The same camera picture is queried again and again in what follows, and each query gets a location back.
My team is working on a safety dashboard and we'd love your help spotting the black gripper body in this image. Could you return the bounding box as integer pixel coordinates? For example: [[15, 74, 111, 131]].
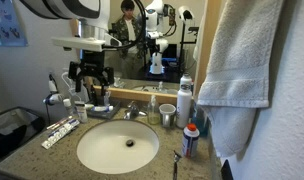
[[68, 50, 114, 86]]

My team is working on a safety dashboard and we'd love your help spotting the chrome sink faucet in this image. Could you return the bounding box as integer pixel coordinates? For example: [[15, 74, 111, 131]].
[[124, 101, 147, 120]]

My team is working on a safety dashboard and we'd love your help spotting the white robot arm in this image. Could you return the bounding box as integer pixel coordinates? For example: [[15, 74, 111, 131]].
[[20, 0, 120, 92]]

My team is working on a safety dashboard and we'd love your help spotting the small white bottle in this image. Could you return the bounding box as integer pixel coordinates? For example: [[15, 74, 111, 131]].
[[63, 99, 74, 116]]

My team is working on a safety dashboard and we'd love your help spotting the white tube on tray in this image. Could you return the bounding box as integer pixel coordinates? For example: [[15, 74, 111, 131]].
[[91, 105, 114, 112]]

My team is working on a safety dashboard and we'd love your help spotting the white electric toothbrush charger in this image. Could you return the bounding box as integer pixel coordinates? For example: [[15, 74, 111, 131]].
[[43, 75, 63, 106]]

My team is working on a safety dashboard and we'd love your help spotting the white cream tube standing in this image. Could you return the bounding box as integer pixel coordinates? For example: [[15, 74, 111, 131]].
[[75, 101, 88, 123]]

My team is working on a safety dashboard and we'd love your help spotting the dark mesh tray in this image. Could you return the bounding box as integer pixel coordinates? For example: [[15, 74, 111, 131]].
[[85, 101, 120, 119]]

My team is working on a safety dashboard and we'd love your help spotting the blister pack strip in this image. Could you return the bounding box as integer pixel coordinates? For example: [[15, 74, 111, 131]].
[[41, 119, 80, 149]]

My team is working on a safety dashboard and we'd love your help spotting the toothbrush on counter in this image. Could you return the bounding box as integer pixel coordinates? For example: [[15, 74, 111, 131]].
[[46, 116, 72, 130]]

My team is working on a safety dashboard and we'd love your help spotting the clear soap dispenser bottle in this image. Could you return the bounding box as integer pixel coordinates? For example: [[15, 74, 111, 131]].
[[148, 95, 160, 125]]

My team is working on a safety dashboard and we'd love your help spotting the wood framed mirror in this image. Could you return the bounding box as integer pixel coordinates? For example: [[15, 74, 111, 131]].
[[114, 0, 222, 94]]

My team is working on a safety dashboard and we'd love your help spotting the white oval sink basin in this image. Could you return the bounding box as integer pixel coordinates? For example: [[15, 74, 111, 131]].
[[77, 120, 159, 174]]

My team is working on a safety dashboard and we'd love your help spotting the black trash bin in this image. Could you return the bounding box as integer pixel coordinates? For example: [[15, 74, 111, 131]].
[[0, 107, 45, 159]]

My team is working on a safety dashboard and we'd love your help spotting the tall white spray bottle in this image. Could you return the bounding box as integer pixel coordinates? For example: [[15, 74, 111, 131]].
[[176, 73, 192, 128]]

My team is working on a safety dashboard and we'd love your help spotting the blue bottle behind spray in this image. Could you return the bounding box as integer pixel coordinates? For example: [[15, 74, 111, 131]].
[[191, 104, 209, 137]]

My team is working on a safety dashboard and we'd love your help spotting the black razor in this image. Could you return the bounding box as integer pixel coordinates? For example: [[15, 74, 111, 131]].
[[173, 150, 182, 180]]

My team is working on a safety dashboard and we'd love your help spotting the grey hanging towel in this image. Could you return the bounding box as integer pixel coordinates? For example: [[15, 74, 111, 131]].
[[197, 0, 284, 157]]

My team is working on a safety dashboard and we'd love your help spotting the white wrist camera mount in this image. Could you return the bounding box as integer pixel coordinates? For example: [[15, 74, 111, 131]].
[[51, 33, 122, 52]]

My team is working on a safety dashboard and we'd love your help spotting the blue wall poster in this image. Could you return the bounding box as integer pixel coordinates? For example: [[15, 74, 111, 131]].
[[0, 0, 28, 47]]

